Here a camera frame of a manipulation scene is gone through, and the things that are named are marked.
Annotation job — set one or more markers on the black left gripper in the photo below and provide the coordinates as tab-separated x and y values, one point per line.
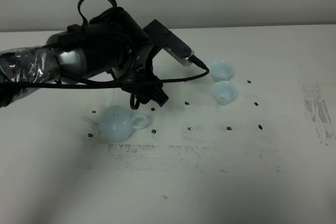
128	47

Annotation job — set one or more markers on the light blue porcelain teapot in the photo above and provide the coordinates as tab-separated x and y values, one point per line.
118	123

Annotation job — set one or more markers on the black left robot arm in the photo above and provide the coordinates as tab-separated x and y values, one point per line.
73	59

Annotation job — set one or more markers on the near light blue teacup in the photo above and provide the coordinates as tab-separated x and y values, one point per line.
223	92

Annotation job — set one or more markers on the light blue teacup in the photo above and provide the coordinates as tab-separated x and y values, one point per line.
223	92
221	71

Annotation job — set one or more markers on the far light blue teacup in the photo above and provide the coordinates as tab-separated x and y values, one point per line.
221	71

